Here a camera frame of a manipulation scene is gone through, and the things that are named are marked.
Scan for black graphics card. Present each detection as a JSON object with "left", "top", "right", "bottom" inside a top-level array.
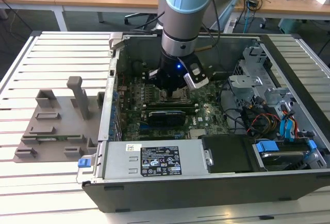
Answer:
[{"left": 145, "top": 108, "right": 188, "bottom": 127}]

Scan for green motherboard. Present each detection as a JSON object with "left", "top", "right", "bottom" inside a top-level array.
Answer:
[{"left": 117, "top": 73, "right": 230, "bottom": 142}]

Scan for blue case latch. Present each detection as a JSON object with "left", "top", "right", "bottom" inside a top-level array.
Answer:
[{"left": 77, "top": 158, "right": 93, "bottom": 169}]

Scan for hanging blue cable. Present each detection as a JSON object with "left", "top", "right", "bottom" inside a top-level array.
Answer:
[{"left": 244, "top": 1, "right": 250, "bottom": 33}]

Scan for black office chair base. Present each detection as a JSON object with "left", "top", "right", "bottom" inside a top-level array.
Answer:
[{"left": 124, "top": 12, "right": 163, "bottom": 31}]

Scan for small silver heatsink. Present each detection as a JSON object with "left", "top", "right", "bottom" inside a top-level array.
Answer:
[{"left": 189, "top": 128, "right": 208, "bottom": 140}]

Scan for silver power supply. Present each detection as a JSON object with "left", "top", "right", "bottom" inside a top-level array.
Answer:
[{"left": 93, "top": 139, "right": 215, "bottom": 182}]

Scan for white power strip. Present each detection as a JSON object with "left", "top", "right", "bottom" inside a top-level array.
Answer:
[{"left": 224, "top": 18, "right": 237, "bottom": 33}]

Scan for green RAM stick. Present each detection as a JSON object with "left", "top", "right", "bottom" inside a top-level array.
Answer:
[{"left": 35, "top": 135, "right": 70, "bottom": 142}]

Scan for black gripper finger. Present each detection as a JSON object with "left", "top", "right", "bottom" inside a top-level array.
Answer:
[{"left": 148, "top": 69, "right": 173, "bottom": 97}]

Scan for CPU socket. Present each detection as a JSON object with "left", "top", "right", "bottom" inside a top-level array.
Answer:
[{"left": 158, "top": 86, "right": 190, "bottom": 105}]

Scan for red yellow power wires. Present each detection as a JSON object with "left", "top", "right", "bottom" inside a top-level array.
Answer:
[{"left": 246, "top": 112, "right": 282, "bottom": 135}]

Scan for teal box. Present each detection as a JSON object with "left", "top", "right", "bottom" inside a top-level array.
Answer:
[{"left": 277, "top": 18, "right": 306, "bottom": 35}]

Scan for black plastic shroud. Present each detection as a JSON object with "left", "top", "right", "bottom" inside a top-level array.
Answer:
[{"left": 201, "top": 135, "right": 255, "bottom": 175}]

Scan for silver drive cage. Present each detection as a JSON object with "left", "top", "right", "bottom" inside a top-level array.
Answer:
[{"left": 228, "top": 45, "right": 297, "bottom": 114}]

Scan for open black PC case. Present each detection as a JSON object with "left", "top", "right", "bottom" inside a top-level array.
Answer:
[{"left": 76, "top": 32, "right": 330, "bottom": 213}]

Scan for hard disk in blue carrier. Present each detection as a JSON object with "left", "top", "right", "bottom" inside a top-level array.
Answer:
[{"left": 254, "top": 138, "right": 318, "bottom": 172}]

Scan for grey-brown parts rack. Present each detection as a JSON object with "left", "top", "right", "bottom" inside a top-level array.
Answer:
[{"left": 12, "top": 76, "right": 106, "bottom": 163}]

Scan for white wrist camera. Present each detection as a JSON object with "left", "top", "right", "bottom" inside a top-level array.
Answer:
[{"left": 182, "top": 63, "right": 210, "bottom": 90}]

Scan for blue flat data wire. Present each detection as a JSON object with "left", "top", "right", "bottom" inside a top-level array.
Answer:
[
  {"left": 279, "top": 117, "right": 289, "bottom": 141},
  {"left": 286, "top": 108, "right": 297, "bottom": 142}
]

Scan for metal socket cover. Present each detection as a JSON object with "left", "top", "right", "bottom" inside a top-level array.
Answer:
[{"left": 159, "top": 89, "right": 190, "bottom": 104}]

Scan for black case cable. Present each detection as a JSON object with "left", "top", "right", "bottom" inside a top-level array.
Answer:
[{"left": 218, "top": 78, "right": 248, "bottom": 134}]

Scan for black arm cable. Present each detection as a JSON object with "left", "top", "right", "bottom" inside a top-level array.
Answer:
[{"left": 201, "top": 0, "right": 223, "bottom": 48}]

